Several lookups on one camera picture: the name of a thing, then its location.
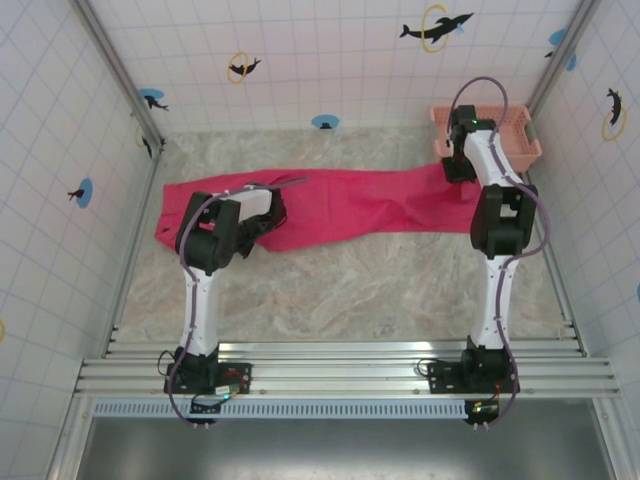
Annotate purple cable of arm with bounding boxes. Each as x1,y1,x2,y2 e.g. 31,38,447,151
451,75,552,431
166,174,311,431

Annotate fish on blue disc sticker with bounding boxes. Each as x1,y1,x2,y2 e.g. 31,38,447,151
66,177,95,209

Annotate aluminium frame post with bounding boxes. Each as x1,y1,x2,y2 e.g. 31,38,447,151
69,0,167,151
523,0,604,117

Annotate aluminium mounting rail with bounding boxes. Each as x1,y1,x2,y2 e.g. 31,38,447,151
73,340,624,400

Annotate black base plate right arm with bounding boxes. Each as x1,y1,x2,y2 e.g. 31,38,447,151
427,358,522,397

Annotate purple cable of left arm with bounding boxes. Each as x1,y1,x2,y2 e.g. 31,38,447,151
166,174,311,431

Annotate dolphin on blue disc sticker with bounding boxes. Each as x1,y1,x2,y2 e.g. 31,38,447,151
137,87,171,113

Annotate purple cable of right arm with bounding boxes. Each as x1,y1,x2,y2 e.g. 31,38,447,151
451,75,552,431

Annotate white slotted cable duct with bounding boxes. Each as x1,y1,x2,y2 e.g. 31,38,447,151
92,398,474,419

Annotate upright dolphin yellow ring sticker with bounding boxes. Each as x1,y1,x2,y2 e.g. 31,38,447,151
600,87,629,143

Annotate pink long pants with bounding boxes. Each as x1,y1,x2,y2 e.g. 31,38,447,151
152,162,484,254

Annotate aluminium table side rail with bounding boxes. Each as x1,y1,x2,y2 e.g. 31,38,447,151
519,172,590,357
101,144,167,357

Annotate black base plate left arm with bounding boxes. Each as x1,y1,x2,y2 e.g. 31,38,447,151
163,358,254,397

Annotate blue disc sticker behind post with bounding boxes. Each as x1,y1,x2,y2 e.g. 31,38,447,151
544,27,578,72

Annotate dolphin ring sticker behind post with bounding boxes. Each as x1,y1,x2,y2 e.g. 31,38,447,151
135,124,154,160

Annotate pink plastic basket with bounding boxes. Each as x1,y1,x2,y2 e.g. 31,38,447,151
429,103,544,174

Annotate small dolphin yellow ring sticker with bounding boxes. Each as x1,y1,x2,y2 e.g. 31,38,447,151
227,50,263,85

